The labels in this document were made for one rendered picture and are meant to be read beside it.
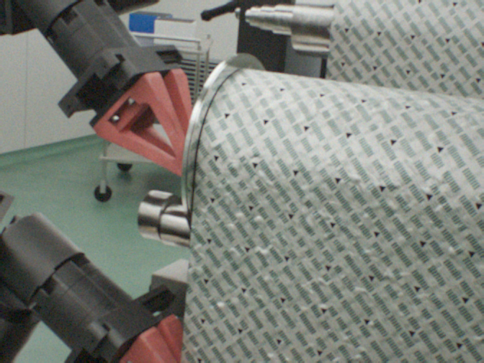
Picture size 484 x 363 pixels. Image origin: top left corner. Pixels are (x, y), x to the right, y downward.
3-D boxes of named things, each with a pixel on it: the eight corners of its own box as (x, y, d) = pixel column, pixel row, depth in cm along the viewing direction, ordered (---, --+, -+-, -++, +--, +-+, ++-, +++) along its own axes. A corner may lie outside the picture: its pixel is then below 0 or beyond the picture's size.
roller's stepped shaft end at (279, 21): (253, 32, 97) (256, -1, 96) (307, 38, 95) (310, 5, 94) (239, 32, 94) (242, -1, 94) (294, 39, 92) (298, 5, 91)
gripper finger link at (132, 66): (139, 207, 72) (65, 111, 73) (186, 190, 78) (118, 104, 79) (196, 151, 69) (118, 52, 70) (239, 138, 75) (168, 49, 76)
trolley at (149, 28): (117, 169, 614) (124, 8, 591) (206, 177, 614) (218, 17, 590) (91, 204, 526) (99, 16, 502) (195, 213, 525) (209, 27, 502)
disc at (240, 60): (266, 213, 79) (274, 38, 75) (271, 214, 79) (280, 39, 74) (178, 278, 67) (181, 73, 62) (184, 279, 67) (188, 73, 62)
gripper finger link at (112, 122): (147, 204, 73) (74, 110, 74) (193, 188, 79) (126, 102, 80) (203, 148, 69) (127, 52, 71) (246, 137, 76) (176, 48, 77)
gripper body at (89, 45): (68, 124, 72) (11, 50, 73) (142, 111, 81) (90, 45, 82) (120, 68, 69) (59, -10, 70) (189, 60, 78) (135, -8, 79)
